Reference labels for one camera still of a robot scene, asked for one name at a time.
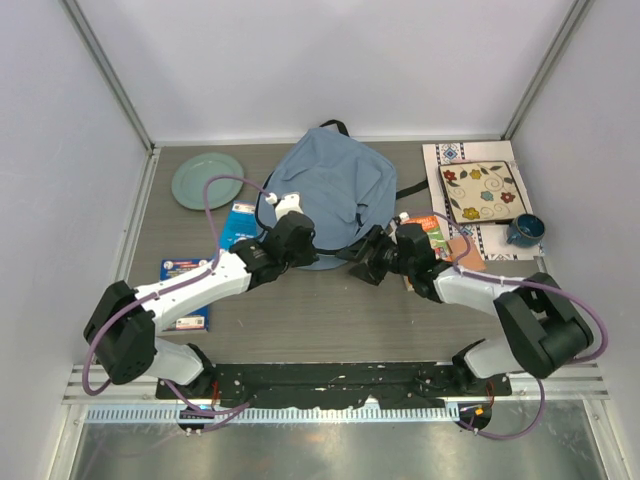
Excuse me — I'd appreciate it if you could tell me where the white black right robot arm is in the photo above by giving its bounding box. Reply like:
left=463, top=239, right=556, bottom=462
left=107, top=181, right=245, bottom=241
left=337, top=223, right=594, bottom=395

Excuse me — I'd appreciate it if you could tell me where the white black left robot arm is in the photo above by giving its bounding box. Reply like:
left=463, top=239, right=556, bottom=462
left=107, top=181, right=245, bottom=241
left=84, top=212, right=317, bottom=399

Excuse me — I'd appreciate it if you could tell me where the pale green round plate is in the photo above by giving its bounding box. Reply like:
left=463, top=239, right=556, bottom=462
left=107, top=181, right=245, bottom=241
left=171, top=152, right=246, bottom=211

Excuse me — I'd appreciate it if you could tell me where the light blue student backpack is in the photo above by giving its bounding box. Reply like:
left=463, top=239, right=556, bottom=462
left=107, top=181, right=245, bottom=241
left=263, top=119, right=428, bottom=271

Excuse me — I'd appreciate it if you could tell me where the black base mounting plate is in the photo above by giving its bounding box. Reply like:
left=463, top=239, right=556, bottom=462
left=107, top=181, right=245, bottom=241
left=156, top=362, right=512, bottom=410

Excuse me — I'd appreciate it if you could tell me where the dark blue ceramic mug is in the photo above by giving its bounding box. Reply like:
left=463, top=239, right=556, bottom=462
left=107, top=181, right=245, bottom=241
left=506, top=213, right=546, bottom=248

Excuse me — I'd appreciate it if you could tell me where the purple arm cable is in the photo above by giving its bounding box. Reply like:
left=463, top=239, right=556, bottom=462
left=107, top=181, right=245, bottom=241
left=399, top=212, right=610, bottom=441
left=81, top=174, right=274, bottom=397

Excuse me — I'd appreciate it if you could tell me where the floral square ceramic plate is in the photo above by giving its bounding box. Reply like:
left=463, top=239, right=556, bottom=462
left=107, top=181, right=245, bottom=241
left=438, top=161, right=529, bottom=225

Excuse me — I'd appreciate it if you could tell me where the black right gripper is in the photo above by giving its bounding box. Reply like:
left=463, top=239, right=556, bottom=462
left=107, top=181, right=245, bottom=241
left=336, top=224, right=415, bottom=285

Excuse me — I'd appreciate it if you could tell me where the light blue treehouse book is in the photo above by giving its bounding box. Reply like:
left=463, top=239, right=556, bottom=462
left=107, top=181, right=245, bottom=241
left=219, top=201, right=257, bottom=250

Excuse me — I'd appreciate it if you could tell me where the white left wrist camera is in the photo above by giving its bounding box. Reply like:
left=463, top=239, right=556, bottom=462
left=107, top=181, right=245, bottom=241
left=266, top=192, right=303, bottom=220

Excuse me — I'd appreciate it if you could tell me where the dark blue treehouse book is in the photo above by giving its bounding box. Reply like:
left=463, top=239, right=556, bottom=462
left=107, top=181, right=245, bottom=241
left=159, top=258, right=213, bottom=333

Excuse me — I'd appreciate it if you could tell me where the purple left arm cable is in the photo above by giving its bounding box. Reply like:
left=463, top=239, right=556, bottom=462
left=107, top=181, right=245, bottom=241
left=81, top=174, right=274, bottom=397

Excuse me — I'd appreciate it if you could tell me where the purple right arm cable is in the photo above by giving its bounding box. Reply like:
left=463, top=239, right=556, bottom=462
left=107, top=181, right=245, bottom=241
left=399, top=212, right=610, bottom=441

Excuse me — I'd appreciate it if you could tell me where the slotted white cable duct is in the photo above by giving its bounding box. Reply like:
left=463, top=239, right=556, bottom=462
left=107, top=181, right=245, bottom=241
left=84, top=403, right=459, bottom=424

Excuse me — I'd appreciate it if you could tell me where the orange treehouse book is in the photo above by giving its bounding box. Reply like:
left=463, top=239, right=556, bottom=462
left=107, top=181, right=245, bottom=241
left=398, top=216, right=452, bottom=303

